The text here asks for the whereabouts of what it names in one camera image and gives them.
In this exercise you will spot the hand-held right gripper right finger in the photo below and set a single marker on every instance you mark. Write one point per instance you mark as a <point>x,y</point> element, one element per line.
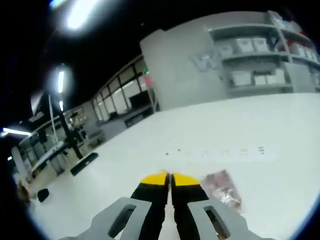
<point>190,207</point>

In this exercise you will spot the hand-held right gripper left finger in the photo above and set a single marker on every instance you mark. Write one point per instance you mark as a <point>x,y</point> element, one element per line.
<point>147,207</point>

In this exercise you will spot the clear resealable bag pink contents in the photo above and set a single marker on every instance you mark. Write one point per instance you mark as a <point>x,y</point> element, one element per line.
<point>222,187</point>

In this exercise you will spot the black smartphone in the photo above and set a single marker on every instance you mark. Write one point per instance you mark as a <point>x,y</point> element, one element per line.
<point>84,163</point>

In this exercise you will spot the small black object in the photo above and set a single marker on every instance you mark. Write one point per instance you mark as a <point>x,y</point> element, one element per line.
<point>43,195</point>

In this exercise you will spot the black monitor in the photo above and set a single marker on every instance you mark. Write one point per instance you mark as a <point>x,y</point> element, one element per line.
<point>138,98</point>

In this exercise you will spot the background grey desk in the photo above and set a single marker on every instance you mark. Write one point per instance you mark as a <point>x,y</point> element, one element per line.
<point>48,155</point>

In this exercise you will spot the pink sign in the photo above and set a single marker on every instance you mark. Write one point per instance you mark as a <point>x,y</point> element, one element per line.
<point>148,80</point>

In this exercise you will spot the ceiling light tube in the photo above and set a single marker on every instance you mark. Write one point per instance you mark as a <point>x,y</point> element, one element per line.
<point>61,81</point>
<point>16,131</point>

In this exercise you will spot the row of white storage bins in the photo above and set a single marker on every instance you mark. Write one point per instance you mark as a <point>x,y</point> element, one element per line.
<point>250,45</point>

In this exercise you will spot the grey shelving unit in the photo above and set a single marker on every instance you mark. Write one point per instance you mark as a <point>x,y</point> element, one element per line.
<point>282,53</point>

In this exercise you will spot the long ceiling light strip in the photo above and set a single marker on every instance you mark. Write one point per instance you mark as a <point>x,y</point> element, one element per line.
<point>81,13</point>

